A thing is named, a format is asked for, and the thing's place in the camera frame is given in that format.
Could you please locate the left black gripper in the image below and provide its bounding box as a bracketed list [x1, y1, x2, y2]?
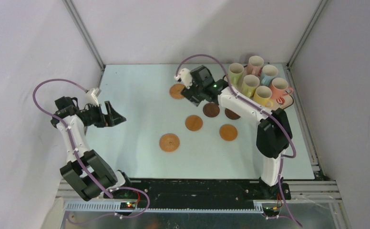
[82, 101, 125, 128]

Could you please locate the dark wooden coaster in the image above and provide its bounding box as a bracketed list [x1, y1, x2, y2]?
[203, 103, 220, 118]
[225, 108, 240, 120]

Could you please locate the woven rattan coaster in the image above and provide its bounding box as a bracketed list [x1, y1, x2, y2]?
[159, 133, 180, 152]
[169, 83, 185, 100]

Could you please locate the light wooden coaster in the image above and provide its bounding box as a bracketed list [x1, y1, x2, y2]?
[219, 124, 238, 141]
[185, 115, 203, 131]

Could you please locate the yellow mug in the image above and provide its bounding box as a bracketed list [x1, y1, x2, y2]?
[253, 86, 274, 107]

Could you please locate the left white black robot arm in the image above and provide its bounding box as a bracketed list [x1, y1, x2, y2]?
[51, 96, 134, 201]

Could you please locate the green mug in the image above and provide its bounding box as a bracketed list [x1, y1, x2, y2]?
[227, 63, 244, 85]

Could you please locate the yellow-green mug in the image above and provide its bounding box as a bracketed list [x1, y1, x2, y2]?
[241, 74, 260, 98]

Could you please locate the pink mug at back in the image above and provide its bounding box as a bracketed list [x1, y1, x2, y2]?
[247, 55, 264, 76]

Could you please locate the blue mug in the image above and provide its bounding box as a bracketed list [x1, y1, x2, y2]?
[260, 64, 278, 86]

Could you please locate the strawberry pattern tray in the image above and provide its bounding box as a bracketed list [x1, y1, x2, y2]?
[232, 65, 294, 110]

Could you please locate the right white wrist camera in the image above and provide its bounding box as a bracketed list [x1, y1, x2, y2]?
[174, 68, 193, 89]

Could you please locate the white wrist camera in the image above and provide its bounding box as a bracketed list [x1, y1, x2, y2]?
[174, 68, 193, 89]
[86, 88, 101, 106]

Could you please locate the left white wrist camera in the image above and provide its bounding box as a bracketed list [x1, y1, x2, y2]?
[86, 88, 101, 106]

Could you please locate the pink mug with handle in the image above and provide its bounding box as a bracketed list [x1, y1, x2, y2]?
[269, 78, 294, 100]

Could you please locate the aluminium frame rail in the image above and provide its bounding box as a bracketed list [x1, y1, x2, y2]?
[57, 180, 342, 214]

